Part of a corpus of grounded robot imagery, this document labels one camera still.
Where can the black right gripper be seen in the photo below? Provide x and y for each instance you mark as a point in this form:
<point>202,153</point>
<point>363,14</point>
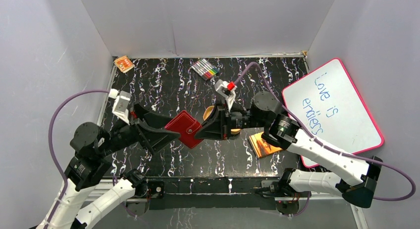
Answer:
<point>217,126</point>

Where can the red leather card holder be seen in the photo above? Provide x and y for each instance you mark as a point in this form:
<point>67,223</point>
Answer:
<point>187,126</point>

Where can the yellow oval tray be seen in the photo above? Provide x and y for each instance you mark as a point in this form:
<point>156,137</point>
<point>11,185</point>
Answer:
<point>207,113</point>

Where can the black aluminium base frame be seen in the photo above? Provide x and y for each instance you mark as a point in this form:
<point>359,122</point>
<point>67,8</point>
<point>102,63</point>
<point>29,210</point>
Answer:
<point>214,192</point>

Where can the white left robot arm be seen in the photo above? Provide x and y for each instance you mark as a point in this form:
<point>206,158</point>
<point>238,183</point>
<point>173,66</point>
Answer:
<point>92,144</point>

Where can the orange paperback book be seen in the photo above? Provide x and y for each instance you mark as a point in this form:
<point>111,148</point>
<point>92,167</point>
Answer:
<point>260,147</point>

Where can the pink framed whiteboard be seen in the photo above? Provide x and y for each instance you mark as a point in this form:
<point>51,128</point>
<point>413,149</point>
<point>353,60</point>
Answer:
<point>328,103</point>

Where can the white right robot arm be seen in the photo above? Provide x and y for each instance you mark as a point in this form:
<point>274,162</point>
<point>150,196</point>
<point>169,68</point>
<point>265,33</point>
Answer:
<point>352,179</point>

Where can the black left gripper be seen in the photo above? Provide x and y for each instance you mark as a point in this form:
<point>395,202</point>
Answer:
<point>138,127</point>

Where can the pack of coloured markers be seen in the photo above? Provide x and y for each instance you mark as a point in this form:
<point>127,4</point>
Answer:
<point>205,69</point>

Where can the small orange card box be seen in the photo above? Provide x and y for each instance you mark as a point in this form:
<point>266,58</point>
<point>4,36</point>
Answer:
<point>124,64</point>

